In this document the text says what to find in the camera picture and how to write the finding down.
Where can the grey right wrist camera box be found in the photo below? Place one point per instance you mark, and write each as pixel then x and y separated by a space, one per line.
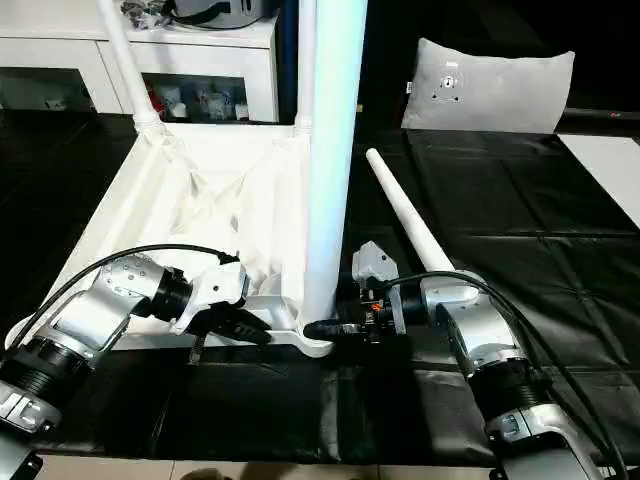
pixel 375 262

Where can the white cabinet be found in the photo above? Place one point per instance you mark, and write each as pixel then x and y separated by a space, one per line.
pixel 50 55

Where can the black table mat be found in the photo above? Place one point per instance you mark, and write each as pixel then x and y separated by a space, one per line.
pixel 500 225

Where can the white low table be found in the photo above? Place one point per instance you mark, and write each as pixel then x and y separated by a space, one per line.
pixel 610 165

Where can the white plastic table leg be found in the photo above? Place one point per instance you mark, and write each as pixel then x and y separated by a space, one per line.
pixel 400 200
pixel 330 150
pixel 305 60
pixel 125 60

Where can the black sofa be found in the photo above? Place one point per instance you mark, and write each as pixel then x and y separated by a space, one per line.
pixel 475 20

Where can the thin black bar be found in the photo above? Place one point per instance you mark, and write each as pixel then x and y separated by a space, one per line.
pixel 600 115

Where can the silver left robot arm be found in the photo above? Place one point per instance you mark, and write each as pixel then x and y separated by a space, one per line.
pixel 90 310

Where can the white plastic table top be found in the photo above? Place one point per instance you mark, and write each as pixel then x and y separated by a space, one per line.
pixel 150 210

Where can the white cup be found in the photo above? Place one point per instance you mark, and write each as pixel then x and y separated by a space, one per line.
pixel 241 111
pixel 217 106
pixel 175 111

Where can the grey cushion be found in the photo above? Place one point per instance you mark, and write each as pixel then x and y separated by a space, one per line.
pixel 490 90

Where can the dark robot left foot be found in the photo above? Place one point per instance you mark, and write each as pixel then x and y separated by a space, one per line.
pixel 200 475

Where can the grey bag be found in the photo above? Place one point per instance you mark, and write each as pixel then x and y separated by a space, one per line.
pixel 220 10

